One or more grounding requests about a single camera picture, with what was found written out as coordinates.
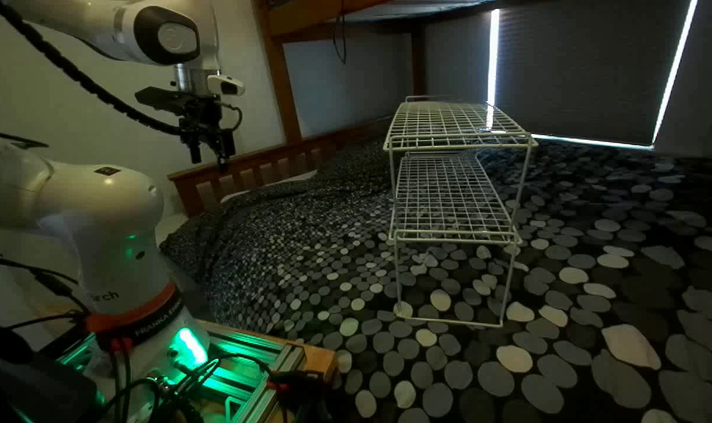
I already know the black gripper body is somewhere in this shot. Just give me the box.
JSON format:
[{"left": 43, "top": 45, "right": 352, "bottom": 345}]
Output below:
[{"left": 178, "top": 91, "right": 228, "bottom": 146}]

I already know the grey window blind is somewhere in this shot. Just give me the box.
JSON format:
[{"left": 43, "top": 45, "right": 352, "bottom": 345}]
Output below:
[
  {"left": 420, "top": 11, "right": 494, "bottom": 132},
  {"left": 498, "top": 0, "right": 692, "bottom": 149},
  {"left": 656, "top": 0, "right": 712, "bottom": 163}
]

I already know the black control box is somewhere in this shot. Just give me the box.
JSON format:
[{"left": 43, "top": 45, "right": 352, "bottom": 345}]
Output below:
[{"left": 0, "top": 324, "right": 101, "bottom": 423}]

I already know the black duvet with grey dots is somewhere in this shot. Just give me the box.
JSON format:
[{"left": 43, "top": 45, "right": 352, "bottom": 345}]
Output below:
[{"left": 159, "top": 129, "right": 712, "bottom": 423}]

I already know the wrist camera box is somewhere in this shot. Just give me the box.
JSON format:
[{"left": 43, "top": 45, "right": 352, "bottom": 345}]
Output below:
[{"left": 208, "top": 71, "right": 246, "bottom": 99}]

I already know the wooden bunk bed frame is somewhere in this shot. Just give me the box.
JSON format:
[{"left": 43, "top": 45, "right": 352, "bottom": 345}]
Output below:
[{"left": 170, "top": 0, "right": 451, "bottom": 218}]

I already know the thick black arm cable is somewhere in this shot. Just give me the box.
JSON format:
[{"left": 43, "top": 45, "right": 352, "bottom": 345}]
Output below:
[{"left": 0, "top": 0, "right": 185, "bottom": 138}]

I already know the thin black cable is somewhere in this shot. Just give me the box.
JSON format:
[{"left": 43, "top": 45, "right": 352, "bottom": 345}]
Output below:
[{"left": 0, "top": 252, "right": 88, "bottom": 317}]

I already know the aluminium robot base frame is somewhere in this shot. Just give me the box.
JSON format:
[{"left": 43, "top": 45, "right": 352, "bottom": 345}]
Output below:
[{"left": 53, "top": 313, "right": 328, "bottom": 423}]

